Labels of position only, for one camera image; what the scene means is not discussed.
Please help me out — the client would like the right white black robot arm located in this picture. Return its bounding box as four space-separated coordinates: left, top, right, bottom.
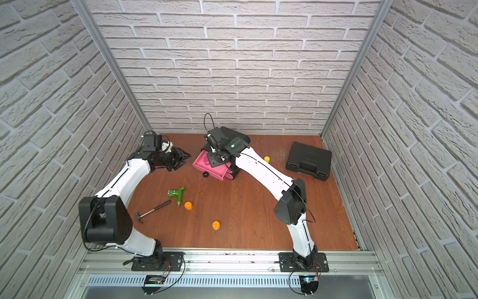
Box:
205 133 316 259

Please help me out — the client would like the orange paint can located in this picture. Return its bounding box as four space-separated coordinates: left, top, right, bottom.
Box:
212 221 220 230
184 201 193 211

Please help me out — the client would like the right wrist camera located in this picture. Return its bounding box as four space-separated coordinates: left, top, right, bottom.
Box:
205 127 229 152

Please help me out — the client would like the controller box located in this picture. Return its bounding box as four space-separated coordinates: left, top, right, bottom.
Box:
299 275 319 296
142 275 166 295

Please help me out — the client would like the green toy drill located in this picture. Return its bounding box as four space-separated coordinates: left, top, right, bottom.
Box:
168 186 185 207

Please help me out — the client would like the orange paint can front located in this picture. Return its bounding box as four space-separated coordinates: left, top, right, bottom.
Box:
212 221 220 230

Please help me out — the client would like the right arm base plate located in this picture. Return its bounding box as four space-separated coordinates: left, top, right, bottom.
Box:
278 252 329 272

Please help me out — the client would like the left controller box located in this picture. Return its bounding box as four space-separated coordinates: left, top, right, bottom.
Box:
142 275 166 295

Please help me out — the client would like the aluminium front rail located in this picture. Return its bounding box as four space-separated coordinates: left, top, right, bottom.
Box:
78 248 385 275

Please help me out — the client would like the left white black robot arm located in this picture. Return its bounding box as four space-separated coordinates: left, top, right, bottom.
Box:
78 147 191 257

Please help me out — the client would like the right controller box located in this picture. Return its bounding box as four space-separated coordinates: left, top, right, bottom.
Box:
299 275 319 296

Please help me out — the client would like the black handled hammer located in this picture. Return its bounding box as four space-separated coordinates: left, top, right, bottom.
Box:
135 200 171 224

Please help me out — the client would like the black pink drawer cabinet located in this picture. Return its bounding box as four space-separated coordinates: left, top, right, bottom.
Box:
193 127 251 181

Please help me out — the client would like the black plastic tool case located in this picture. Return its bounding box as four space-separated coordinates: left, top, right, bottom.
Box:
286 142 332 181

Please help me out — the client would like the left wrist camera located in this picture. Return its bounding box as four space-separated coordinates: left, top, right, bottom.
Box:
141 132 173 153

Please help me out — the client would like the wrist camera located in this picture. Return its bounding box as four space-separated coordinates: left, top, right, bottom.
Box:
205 127 229 152
141 132 173 153

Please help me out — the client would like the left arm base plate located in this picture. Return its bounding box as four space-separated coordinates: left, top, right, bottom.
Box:
131 251 184 272

